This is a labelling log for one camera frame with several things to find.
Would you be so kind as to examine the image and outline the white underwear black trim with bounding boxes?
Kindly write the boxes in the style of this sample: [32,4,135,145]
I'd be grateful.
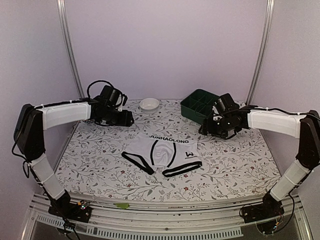
[121,133,203,178]

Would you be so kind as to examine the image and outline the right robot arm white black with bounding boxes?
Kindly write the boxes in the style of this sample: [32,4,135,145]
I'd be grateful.
[199,93,320,218]

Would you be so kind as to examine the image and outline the aluminium frame post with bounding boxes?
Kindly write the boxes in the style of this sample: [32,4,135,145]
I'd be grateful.
[245,0,275,105]
[56,0,85,98]

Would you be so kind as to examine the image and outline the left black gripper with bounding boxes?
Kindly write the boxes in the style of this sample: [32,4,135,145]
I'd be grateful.
[100,106,135,127]

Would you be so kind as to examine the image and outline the aluminium front rail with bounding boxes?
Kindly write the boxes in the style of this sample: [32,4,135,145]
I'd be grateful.
[21,193,313,240]

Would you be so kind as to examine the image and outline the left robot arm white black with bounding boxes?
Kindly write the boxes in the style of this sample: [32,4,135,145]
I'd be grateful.
[12,80,134,217]

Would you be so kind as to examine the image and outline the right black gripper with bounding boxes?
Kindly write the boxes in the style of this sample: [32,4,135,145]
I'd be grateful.
[198,115,233,139]

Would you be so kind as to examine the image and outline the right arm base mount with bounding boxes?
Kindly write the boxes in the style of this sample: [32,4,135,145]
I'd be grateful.
[239,203,285,235]

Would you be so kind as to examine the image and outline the right aluminium frame post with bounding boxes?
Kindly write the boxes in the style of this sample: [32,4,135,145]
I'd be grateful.
[245,0,275,105]

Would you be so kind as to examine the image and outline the white ceramic bowl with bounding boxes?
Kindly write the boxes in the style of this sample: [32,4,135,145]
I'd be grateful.
[139,98,160,114]

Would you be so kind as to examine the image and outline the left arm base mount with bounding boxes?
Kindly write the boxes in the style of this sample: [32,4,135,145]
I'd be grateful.
[48,198,93,223]

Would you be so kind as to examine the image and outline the floral patterned table mat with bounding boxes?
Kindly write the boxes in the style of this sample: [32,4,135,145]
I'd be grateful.
[56,100,280,202]

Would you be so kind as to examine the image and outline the green divided organizer tray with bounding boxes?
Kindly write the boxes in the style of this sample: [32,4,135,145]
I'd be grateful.
[180,88,220,125]

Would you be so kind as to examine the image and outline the left aluminium frame post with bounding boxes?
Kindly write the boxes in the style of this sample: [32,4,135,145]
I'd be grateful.
[56,0,85,98]

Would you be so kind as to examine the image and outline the green tape piece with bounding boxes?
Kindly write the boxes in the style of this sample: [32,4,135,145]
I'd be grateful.
[114,202,130,210]

